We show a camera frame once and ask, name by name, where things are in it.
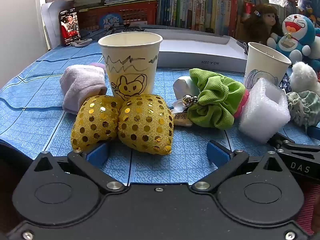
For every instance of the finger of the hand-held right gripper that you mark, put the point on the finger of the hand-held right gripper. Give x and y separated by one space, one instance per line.
300 165

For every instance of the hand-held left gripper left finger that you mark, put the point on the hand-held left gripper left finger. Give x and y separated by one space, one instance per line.
98 152

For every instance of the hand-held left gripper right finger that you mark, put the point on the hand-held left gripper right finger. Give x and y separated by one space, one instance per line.
217 152

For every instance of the gold sequin plush toy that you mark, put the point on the gold sequin plush toy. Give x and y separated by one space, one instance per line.
135 122

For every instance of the small cream printed block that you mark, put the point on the small cream printed block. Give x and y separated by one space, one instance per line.
182 120

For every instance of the pink scrunchie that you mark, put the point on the pink scrunchie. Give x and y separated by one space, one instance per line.
241 105

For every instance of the mint green lace scrunchie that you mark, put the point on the mint green lace scrunchie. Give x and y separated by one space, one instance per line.
305 110

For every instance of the white foam block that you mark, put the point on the white foam block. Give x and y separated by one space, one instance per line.
262 110

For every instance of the lilac towel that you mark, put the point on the lilac towel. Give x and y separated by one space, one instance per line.
81 87

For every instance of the dark blue patterned scrunchie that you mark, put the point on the dark blue patterned scrunchie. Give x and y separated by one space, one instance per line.
285 82

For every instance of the white fluffy pompom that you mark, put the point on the white fluffy pompom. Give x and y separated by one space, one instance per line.
306 77

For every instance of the white cardboard box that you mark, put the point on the white cardboard box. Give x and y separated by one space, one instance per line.
200 55

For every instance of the blue checkered tablecloth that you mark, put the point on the blue checkered tablecloth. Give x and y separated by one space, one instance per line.
37 120

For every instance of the paper cup with blue drawing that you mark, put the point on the paper cup with blue drawing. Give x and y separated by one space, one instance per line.
265 65

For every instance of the paper cup with rabbit drawing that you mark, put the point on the paper cup with rabbit drawing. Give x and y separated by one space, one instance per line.
130 55

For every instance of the black binder clip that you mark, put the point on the black binder clip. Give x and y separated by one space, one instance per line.
245 48

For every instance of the black toy bicycle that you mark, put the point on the black toy bicycle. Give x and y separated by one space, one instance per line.
117 30

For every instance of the smartphone with lit screen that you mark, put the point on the smartphone with lit screen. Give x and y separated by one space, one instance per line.
70 27

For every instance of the blue cat plush toy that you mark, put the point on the blue cat plush toy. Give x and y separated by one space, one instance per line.
297 32

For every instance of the brown haired doll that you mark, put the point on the brown haired doll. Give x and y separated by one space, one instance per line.
263 22

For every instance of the white paper sheets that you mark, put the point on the white paper sheets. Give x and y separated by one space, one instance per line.
51 22

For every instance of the red plastic basket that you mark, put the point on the red plastic basket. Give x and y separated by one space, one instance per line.
120 15

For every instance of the row of upright books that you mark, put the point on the row of upright books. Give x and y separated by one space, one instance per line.
200 7

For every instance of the blue cartoon bag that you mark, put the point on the blue cartoon bag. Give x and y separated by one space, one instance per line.
308 2

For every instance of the clear plastic bag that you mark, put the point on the clear plastic bag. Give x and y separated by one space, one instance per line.
278 0

